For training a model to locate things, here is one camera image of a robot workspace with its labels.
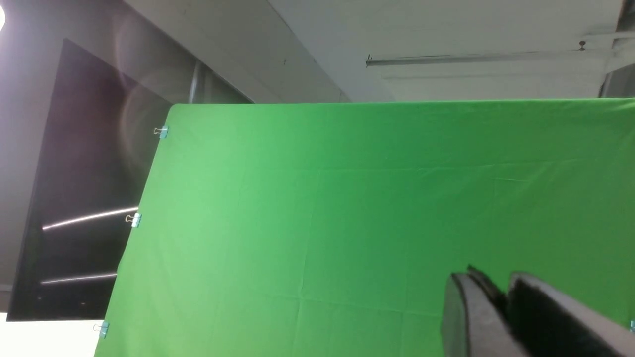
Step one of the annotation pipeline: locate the dark window panel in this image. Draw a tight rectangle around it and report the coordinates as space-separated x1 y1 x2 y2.
7 39 248 322

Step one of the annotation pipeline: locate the green backdrop cloth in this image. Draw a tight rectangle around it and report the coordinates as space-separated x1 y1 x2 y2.
95 99 635 357

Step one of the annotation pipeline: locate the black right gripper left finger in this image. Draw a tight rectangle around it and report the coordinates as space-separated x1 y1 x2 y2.
440 265 530 357

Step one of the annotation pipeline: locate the upper blue binder clip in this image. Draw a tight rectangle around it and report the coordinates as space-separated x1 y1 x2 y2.
152 125 169 139

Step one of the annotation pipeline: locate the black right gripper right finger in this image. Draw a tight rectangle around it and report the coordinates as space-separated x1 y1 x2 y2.
506 272 635 357

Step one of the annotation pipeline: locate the middle blue binder clip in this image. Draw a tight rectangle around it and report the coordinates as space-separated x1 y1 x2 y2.
125 212 141 228

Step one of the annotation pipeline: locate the lower blue binder clip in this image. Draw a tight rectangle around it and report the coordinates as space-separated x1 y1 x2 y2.
93 321 110 339

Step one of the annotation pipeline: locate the ceiling light tube fixture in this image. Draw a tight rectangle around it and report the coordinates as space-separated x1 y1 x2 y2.
365 41 616 67

